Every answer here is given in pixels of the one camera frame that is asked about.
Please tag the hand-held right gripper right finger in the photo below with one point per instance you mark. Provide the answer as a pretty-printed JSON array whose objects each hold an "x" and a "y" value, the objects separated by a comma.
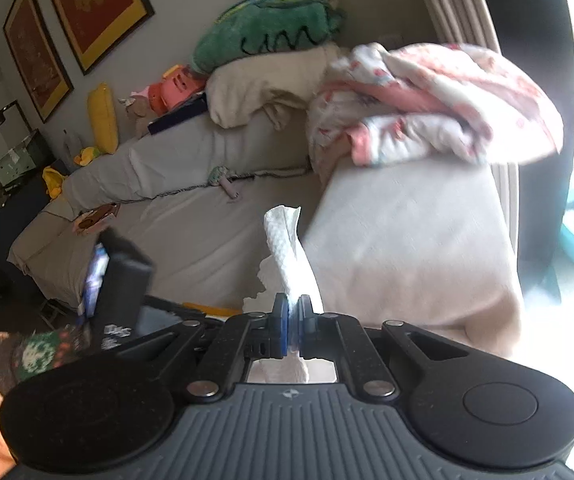
[{"x": 307, "y": 327}]

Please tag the beige plush toy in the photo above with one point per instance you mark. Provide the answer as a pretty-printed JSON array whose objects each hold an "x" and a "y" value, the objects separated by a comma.
[{"x": 139, "y": 110}]

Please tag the yellow plush pillow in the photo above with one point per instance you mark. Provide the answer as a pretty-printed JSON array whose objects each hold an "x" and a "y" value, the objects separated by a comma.
[{"x": 103, "y": 117}]

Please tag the small green plush toy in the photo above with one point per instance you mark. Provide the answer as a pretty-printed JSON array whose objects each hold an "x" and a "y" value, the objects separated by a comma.
[{"x": 218, "y": 175}]

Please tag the pink floral blanket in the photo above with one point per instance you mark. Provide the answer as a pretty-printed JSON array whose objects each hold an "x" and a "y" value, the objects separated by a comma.
[{"x": 417, "y": 95}]

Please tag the snack packet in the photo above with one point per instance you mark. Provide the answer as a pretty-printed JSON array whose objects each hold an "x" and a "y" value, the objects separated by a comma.
[{"x": 94, "y": 217}]

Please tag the yellow cloth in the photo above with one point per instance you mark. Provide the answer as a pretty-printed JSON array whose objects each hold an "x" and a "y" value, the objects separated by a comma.
[{"x": 54, "y": 180}]

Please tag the glass cabinet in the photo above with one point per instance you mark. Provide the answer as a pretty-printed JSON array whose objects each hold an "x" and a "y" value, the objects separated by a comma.
[{"x": 12, "y": 160}]

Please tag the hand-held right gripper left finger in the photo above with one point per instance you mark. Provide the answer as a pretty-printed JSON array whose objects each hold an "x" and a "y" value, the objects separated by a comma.
[{"x": 281, "y": 327}]

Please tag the dark flat tray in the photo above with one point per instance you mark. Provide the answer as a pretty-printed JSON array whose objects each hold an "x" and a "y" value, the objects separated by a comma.
[{"x": 179, "y": 119}]

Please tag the green plush pillow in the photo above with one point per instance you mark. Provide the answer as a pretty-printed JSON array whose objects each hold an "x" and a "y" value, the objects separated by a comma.
[{"x": 267, "y": 30}]

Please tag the beige folded blanket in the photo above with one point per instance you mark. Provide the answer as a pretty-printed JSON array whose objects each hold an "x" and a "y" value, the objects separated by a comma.
[{"x": 257, "y": 90}]

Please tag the wide red framed picture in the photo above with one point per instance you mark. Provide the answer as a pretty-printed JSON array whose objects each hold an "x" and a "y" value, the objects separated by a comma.
[{"x": 94, "y": 10}]

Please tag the pink plastic toy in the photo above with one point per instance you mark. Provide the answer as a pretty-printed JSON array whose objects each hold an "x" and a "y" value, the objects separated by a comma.
[{"x": 177, "y": 90}]

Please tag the yellow duck plush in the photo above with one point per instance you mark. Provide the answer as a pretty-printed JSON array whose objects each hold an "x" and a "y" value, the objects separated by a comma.
[{"x": 87, "y": 156}]

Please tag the white paper tissue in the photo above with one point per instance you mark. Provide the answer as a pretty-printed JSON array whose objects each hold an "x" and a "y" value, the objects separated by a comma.
[{"x": 287, "y": 260}]

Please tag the narrow red framed picture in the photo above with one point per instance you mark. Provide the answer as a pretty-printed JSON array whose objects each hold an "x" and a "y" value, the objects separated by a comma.
[{"x": 37, "y": 50}]

